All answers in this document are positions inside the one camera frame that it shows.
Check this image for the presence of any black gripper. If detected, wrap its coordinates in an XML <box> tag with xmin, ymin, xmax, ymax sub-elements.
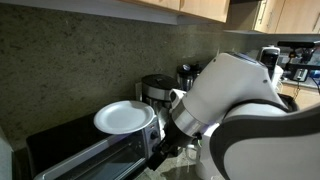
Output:
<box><xmin>146</xmin><ymin>116</ymin><xmax>201</xmax><ymax>172</ymax></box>

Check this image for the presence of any silver black toaster oven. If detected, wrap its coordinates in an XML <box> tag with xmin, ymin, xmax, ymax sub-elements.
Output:
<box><xmin>25</xmin><ymin>111</ymin><xmax>167</xmax><ymax>180</ymax></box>

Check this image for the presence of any white round plate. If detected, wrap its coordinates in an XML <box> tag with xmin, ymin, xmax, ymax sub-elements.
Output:
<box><xmin>92</xmin><ymin>100</ymin><xmax>157</xmax><ymax>136</ymax></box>

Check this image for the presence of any black steel coffee maker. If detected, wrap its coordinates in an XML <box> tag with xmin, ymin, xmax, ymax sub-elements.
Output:
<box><xmin>140</xmin><ymin>73</ymin><xmax>181</xmax><ymax>115</ymax></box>

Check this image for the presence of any white black appliance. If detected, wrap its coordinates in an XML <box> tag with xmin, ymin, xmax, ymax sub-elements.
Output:
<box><xmin>259</xmin><ymin>45</ymin><xmax>285</xmax><ymax>92</ymax></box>

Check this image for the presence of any light wooden wall cabinet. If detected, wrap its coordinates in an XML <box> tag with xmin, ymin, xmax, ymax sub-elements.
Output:
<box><xmin>226</xmin><ymin>0</ymin><xmax>320</xmax><ymax>35</ymax></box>
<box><xmin>0</xmin><ymin>0</ymin><xmax>232</xmax><ymax>26</ymax></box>

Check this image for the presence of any silver cabinet bar handle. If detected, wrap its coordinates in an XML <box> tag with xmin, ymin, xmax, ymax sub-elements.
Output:
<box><xmin>311</xmin><ymin>12</ymin><xmax>320</xmax><ymax>33</ymax></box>
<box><xmin>257</xmin><ymin>0</ymin><xmax>269</xmax><ymax>25</ymax></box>

